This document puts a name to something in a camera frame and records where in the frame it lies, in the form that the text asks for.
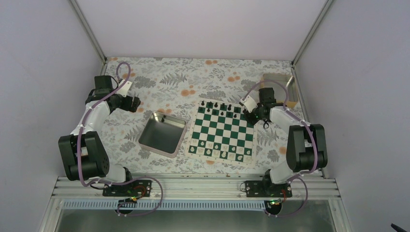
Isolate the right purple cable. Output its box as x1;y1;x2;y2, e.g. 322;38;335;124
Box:
240;80;319;218

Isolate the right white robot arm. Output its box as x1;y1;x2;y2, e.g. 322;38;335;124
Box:
240;87;328;197

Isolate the pink metal tray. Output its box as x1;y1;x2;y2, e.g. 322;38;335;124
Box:
138;112;188;159

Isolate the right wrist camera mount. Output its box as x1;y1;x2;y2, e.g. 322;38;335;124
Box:
240;95;257;112

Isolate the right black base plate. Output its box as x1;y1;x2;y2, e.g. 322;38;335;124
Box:
240;180;293;198

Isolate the aluminium corner post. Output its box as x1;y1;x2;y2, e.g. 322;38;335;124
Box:
292;0;334;66
68;0;107;64

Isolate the green white chessboard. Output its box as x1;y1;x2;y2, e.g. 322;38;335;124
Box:
185;98;258;168

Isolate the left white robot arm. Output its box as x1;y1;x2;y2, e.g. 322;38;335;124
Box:
58;75;141;196

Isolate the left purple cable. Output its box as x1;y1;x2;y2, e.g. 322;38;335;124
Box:
76;61;164;218

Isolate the yellow metal tray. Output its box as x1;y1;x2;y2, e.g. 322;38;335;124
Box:
260;72;299;110

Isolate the left aluminium corner post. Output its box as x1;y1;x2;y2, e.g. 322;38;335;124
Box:
68;0;107;64

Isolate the right aluminium corner post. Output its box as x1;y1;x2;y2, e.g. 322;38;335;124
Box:
292;0;334;66

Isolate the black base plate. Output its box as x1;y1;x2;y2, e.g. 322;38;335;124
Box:
102;179;152;198
240;180;293;198

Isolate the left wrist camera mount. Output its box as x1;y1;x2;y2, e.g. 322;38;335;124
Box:
116;80;132;97

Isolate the purple cable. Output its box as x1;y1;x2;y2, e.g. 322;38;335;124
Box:
240;80;319;218
76;61;164;218

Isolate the aluminium rail frame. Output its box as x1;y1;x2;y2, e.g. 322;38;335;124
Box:
40;174;351;232

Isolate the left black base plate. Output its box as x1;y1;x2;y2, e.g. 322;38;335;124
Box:
102;179;152;198

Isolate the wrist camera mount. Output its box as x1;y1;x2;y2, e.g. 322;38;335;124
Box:
240;95;257;112
116;80;132;97

